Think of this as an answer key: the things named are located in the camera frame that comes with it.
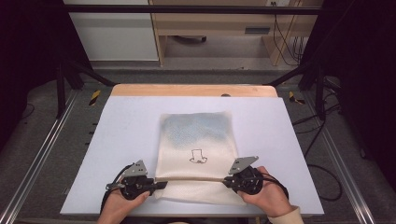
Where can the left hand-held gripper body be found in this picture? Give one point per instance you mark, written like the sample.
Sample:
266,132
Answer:
135,180

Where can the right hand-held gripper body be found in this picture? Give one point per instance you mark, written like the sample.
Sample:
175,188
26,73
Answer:
246,179

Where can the person's right hand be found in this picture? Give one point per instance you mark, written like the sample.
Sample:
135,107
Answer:
271,194

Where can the person's left hand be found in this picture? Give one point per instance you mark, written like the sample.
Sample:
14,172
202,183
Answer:
120,207

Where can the white foam board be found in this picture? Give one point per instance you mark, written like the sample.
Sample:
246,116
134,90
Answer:
130,124

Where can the wooden table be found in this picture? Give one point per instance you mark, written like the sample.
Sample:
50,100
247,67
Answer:
186,90

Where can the black metal stand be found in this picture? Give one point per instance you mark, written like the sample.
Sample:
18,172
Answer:
320,90
61,90

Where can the white cabinet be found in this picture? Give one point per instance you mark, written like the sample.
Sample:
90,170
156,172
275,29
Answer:
115,37

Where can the black curtain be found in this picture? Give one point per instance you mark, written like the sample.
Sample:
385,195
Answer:
361,77
28,46

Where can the light wooden desk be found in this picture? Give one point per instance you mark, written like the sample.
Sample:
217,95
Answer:
218,21

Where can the aluminium floor rail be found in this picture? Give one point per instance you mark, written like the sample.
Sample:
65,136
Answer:
339,155
40,155

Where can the black horizontal frame bar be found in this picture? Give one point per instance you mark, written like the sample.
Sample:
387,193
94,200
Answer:
186,9

